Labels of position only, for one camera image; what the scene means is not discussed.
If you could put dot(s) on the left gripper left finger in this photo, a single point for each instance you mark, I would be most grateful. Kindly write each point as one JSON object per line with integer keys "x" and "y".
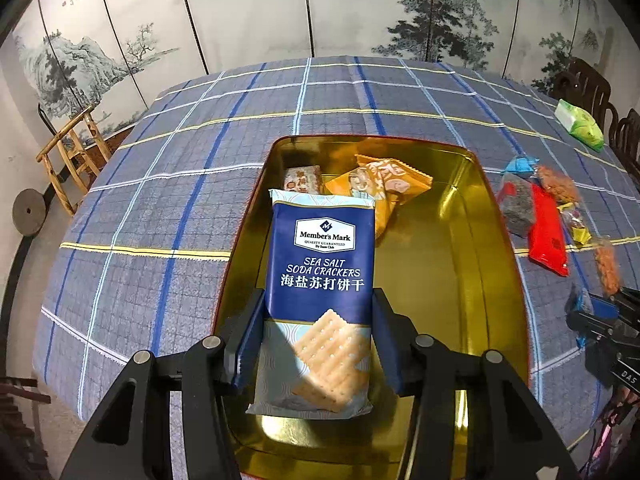
{"x": 129, "y": 434}

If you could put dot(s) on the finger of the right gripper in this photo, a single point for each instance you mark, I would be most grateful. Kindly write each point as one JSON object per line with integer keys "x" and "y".
{"x": 599, "y": 307}

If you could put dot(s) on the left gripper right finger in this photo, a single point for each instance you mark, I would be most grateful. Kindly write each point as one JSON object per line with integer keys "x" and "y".
{"x": 472, "y": 412}

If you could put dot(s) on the clear bag fried snacks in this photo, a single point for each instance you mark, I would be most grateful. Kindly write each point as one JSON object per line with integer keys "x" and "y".
{"x": 607, "y": 267}

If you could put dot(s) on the yellow cake packet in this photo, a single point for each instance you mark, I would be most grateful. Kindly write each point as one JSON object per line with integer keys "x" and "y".
{"x": 572, "y": 219}

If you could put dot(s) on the red snack package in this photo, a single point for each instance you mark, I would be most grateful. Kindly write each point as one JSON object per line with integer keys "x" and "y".
{"x": 546, "y": 244}

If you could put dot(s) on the clear bag orange snacks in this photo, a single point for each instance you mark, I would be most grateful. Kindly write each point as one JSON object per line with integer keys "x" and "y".
{"x": 559, "y": 186}

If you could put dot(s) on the blue candy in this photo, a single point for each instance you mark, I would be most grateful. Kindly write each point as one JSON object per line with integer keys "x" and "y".
{"x": 522, "y": 166}

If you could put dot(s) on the blue soda crackers pack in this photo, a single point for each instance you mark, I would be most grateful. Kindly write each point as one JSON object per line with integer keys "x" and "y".
{"x": 315, "y": 357}

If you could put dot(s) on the orange yellow snack packet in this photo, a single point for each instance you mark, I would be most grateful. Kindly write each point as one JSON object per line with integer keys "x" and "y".
{"x": 388, "y": 181}

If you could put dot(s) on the grey brown snack bar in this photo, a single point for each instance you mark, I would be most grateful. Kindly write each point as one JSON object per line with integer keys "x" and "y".
{"x": 306, "y": 179}

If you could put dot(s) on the dark wooden side rack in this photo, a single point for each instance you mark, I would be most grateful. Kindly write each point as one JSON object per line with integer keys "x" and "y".
{"x": 22, "y": 456}

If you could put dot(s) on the gold toffee tin box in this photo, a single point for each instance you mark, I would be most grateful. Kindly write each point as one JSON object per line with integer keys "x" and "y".
{"x": 445, "y": 260}

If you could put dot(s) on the blue plaid tablecloth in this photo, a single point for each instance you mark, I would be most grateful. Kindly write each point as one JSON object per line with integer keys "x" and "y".
{"x": 142, "y": 262}

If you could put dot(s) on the green tissue pack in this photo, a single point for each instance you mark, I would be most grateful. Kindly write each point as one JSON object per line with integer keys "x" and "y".
{"x": 580, "y": 125}

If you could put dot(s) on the dark wooden armchair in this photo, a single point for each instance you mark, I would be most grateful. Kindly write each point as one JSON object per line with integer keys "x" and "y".
{"x": 581, "y": 85}

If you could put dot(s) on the round stone millstone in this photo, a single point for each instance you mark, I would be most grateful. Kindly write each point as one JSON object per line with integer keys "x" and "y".
{"x": 29, "y": 211}

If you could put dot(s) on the painted landscape folding screen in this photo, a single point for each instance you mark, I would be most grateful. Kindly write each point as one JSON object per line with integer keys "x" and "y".
{"x": 117, "y": 55}

